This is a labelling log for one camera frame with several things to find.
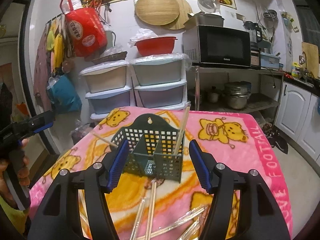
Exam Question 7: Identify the green sleeve forearm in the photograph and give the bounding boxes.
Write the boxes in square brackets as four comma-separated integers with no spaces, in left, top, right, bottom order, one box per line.
[0,197,30,234]

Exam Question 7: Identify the white kitchen cabinets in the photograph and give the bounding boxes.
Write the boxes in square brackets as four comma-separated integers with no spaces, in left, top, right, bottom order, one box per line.
[275,82,319,163]

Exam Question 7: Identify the person's left hand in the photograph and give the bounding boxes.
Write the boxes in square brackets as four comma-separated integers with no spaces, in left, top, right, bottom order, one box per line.
[0,155,30,209]

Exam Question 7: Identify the blue hanging bag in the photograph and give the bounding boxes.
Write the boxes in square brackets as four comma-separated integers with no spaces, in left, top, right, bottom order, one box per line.
[47,75,82,114]

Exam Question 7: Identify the pink cartoon blanket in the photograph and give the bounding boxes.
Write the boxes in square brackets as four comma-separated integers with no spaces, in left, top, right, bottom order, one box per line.
[28,107,292,239]

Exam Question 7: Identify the left drawer storage tower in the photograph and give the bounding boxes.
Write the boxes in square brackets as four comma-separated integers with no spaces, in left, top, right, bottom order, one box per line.
[79,60,136,121]

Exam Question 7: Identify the drawer storage tower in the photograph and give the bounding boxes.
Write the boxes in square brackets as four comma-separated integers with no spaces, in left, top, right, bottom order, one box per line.
[79,60,136,121]
[129,53,191,110]

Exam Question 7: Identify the green plastic utensil basket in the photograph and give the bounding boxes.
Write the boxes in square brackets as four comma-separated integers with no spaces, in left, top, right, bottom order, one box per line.
[111,113,184,182]

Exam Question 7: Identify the stainless steel pots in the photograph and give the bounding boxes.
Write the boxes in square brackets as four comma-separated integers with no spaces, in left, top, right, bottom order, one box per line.
[223,81,252,110]

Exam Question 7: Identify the metal shelf rack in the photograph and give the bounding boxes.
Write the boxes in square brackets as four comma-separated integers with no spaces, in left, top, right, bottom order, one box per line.
[190,66,284,114]

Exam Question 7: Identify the red hanging bag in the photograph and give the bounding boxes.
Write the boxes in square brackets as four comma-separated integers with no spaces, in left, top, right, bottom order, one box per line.
[60,0,107,57]

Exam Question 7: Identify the wicker basket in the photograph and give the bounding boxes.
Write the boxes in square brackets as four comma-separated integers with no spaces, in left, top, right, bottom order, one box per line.
[92,51,127,64]

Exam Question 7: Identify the right drawer storage tower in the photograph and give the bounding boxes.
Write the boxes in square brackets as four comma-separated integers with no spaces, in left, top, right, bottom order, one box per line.
[129,53,191,110]

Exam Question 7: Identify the red plastic basin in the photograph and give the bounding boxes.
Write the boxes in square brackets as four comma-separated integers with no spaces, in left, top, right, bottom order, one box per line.
[135,36,177,56]

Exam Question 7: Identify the wooden cutting board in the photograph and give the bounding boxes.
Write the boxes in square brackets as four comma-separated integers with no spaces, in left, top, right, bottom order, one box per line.
[302,42,319,78]

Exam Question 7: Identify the black microwave oven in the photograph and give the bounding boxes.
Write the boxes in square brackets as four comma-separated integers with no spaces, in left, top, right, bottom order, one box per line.
[182,25,251,68]

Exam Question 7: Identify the black blender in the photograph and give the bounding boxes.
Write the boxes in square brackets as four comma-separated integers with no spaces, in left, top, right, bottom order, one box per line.
[244,21,263,43]

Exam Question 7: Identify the round bamboo tray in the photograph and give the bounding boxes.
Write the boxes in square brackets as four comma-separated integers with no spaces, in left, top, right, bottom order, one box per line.
[135,0,180,26]

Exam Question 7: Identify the glass pot lid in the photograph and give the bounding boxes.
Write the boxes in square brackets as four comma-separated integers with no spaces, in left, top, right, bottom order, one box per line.
[197,0,220,14]

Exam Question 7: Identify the dark window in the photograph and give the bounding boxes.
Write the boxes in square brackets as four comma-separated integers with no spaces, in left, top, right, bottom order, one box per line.
[293,0,319,47]

